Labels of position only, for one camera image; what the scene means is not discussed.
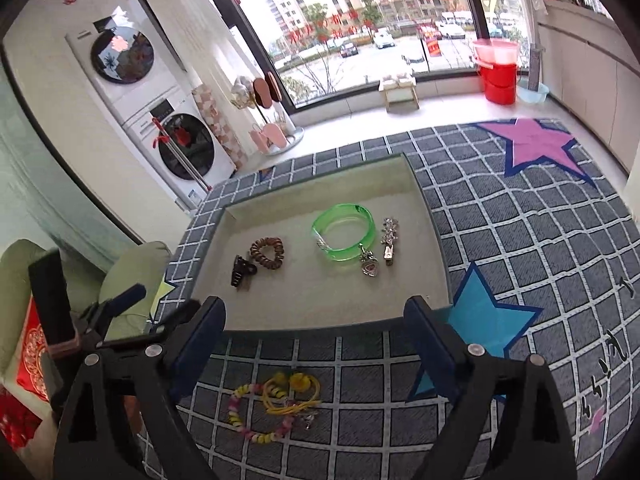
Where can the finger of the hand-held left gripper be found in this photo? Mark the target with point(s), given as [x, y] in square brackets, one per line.
[127, 297]
[52, 300]

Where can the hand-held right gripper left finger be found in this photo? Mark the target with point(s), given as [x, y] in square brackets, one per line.
[197, 345]

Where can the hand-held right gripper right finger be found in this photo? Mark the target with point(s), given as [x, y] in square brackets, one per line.
[430, 345]

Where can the black claw hair clip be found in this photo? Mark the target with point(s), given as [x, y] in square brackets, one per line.
[241, 270]

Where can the silver heart pendant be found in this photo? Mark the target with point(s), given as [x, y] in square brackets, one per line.
[368, 264]

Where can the teal jewelry tray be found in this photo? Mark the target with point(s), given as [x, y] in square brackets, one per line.
[300, 302]

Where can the silver rhinestone hair clip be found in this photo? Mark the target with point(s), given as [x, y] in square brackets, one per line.
[390, 237]

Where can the green translucent bangle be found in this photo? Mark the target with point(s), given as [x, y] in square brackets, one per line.
[369, 227]

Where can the pale green sofa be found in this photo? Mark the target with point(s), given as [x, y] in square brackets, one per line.
[135, 270]

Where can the red patterned cushion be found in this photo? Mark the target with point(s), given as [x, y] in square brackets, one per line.
[32, 355]

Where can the white washing machine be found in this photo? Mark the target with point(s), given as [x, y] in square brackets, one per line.
[190, 145]

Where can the pink checked foam panel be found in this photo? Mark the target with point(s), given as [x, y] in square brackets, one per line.
[220, 125]

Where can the flower ornament stand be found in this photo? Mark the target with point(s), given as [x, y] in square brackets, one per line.
[265, 95]

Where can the small white stool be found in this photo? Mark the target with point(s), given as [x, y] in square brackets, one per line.
[398, 91]

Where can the red plastic bucket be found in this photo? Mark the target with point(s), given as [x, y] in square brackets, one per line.
[497, 82]

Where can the light blue basin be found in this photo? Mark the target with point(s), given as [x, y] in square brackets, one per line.
[534, 94]

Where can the white low cabinet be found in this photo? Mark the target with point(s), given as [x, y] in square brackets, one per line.
[590, 70]

